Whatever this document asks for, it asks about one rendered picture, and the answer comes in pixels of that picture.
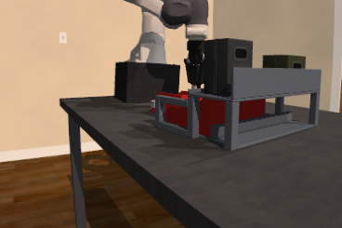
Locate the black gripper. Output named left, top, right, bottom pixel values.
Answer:
left=184, top=40, right=204, bottom=88

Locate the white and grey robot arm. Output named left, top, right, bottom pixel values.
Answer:
left=124, top=0, right=209, bottom=64

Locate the grey metal shelf frame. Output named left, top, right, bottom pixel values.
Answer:
left=151, top=67, right=322, bottom=151

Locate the olive green case with orange latches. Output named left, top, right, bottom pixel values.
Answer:
left=262, top=55, right=306, bottom=69

